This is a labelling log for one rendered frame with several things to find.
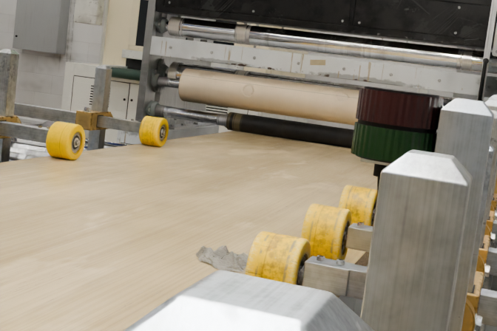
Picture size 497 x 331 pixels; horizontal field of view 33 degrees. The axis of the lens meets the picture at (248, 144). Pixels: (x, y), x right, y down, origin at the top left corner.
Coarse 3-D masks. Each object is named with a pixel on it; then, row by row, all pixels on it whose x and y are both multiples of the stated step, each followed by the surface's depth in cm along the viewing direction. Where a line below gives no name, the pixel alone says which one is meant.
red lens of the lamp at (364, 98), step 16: (368, 96) 59; (384, 96) 58; (400, 96) 58; (416, 96) 58; (368, 112) 59; (384, 112) 58; (400, 112) 58; (416, 112) 58; (432, 112) 59; (432, 128) 59
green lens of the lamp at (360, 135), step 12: (360, 132) 60; (372, 132) 59; (384, 132) 58; (396, 132) 58; (408, 132) 58; (360, 144) 60; (372, 144) 59; (384, 144) 58; (396, 144) 58; (408, 144) 58; (420, 144) 58; (432, 144) 59; (372, 156) 59; (384, 156) 58; (396, 156) 58
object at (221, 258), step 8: (200, 248) 113; (208, 248) 113; (224, 248) 112; (200, 256) 111; (208, 256) 110; (216, 256) 112; (224, 256) 109; (232, 256) 109; (240, 256) 112; (216, 264) 109; (224, 264) 108; (232, 264) 108; (240, 264) 110
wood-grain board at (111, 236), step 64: (0, 192) 141; (64, 192) 148; (128, 192) 156; (192, 192) 165; (256, 192) 175; (320, 192) 186; (0, 256) 101; (64, 256) 105; (128, 256) 109; (192, 256) 113; (0, 320) 79; (64, 320) 81; (128, 320) 84
